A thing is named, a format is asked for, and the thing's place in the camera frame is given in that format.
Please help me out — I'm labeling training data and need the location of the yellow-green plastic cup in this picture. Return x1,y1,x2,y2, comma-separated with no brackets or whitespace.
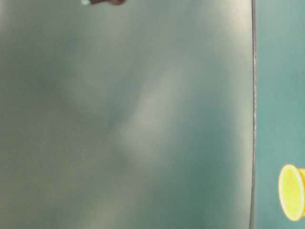
278,164,305,221

